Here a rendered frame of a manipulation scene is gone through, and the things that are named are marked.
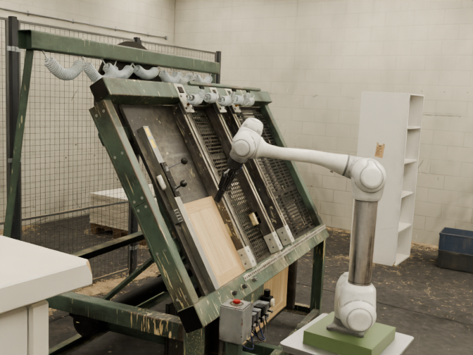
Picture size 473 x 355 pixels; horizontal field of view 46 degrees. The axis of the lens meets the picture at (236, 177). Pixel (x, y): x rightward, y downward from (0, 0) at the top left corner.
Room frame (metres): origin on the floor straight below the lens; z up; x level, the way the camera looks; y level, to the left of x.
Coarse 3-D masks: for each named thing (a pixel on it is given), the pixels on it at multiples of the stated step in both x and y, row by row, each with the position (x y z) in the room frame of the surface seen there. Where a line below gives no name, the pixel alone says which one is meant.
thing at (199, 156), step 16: (176, 112) 3.42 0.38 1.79; (192, 112) 3.44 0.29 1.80; (192, 128) 3.41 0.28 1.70; (192, 144) 3.37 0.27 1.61; (208, 160) 3.38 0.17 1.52; (208, 176) 3.32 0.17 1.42; (208, 192) 3.32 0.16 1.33; (224, 208) 3.27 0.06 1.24; (240, 240) 3.22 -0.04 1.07; (240, 256) 3.22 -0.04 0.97
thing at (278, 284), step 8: (280, 272) 4.23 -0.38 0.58; (272, 280) 4.08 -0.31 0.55; (280, 280) 4.24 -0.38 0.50; (264, 288) 3.93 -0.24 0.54; (272, 288) 4.09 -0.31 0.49; (280, 288) 4.25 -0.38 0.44; (280, 296) 4.26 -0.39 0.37; (280, 304) 4.26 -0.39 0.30; (264, 320) 3.95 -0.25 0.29; (256, 328) 3.82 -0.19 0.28
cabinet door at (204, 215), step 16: (192, 208) 3.06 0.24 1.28; (208, 208) 3.21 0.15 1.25; (192, 224) 2.98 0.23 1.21; (208, 224) 3.12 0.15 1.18; (224, 224) 3.26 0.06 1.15; (208, 240) 3.04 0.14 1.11; (224, 240) 3.18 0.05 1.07; (208, 256) 2.95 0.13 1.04; (224, 256) 3.09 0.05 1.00; (224, 272) 3.00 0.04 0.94; (240, 272) 3.15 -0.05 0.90
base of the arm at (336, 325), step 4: (336, 320) 2.58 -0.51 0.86; (340, 320) 2.56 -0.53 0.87; (332, 324) 2.59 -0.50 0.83; (336, 324) 2.58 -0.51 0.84; (340, 324) 2.56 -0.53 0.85; (328, 328) 2.57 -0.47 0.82; (332, 328) 2.56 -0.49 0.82; (336, 328) 2.56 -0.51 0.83; (340, 328) 2.55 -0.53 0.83; (344, 328) 2.54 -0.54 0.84; (344, 332) 2.54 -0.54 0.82; (348, 332) 2.53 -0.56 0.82; (352, 332) 2.52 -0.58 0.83; (356, 332) 2.51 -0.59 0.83; (360, 332) 2.51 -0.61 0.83; (364, 332) 2.53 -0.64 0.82; (356, 336) 2.51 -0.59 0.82; (360, 336) 2.49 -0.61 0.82
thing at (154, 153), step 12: (144, 132) 3.01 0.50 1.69; (144, 144) 3.01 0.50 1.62; (156, 156) 2.97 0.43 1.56; (156, 168) 2.97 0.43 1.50; (168, 192) 2.94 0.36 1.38; (180, 204) 2.94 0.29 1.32; (192, 228) 2.92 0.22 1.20; (192, 240) 2.88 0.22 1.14; (192, 252) 2.87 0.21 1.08; (204, 252) 2.90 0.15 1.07; (204, 264) 2.84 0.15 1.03; (204, 276) 2.84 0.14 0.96; (216, 288) 2.82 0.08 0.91
